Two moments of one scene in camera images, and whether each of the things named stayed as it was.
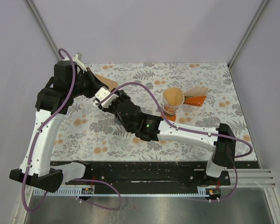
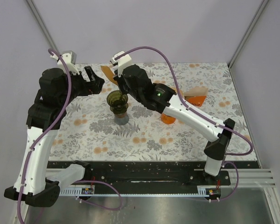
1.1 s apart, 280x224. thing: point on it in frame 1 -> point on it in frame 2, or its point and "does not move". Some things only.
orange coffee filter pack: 196,96 does not move
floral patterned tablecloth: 196,94 does not move
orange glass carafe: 171,116 does not move
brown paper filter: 111,83 -> 108,73
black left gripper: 95,84 does not move
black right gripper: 122,96 -> 119,80
